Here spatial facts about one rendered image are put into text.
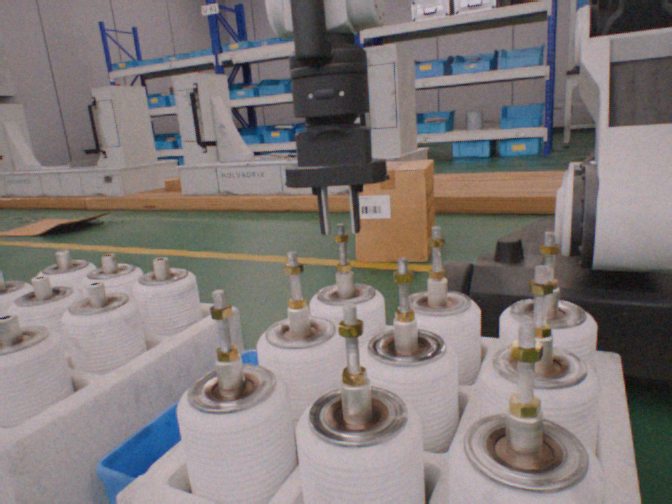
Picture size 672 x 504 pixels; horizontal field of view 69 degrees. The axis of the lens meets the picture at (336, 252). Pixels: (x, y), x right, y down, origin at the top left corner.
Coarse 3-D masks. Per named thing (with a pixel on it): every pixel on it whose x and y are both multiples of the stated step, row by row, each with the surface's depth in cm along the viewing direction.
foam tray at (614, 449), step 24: (480, 360) 62; (600, 360) 56; (600, 408) 47; (624, 408) 47; (456, 432) 45; (600, 432) 44; (624, 432) 43; (168, 456) 45; (432, 456) 42; (600, 456) 41; (624, 456) 40; (144, 480) 42; (168, 480) 43; (288, 480) 41; (432, 480) 42; (624, 480) 38
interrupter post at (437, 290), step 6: (432, 282) 56; (438, 282) 55; (444, 282) 56; (432, 288) 56; (438, 288) 56; (444, 288) 56; (432, 294) 56; (438, 294) 56; (444, 294) 56; (432, 300) 56; (438, 300) 56; (444, 300) 56; (432, 306) 56; (438, 306) 56; (444, 306) 56
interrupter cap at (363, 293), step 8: (328, 288) 65; (336, 288) 64; (360, 288) 64; (368, 288) 63; (320, 296) 62; (328, 296) 62; (336, 296) 62; (360, 296) 61; (368, 296) 60; (328, 304) 59; (336, 304) 59; (344, 304) 59
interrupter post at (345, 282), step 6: (336, 276) 61; (342, 276) 61; (348, 276) 61; (342, 282) 61; (348, 282) 61; (342, 288) 61; (348, 288) 61; (342, 294) 61; (348, 294) 61; (354, 294) 62
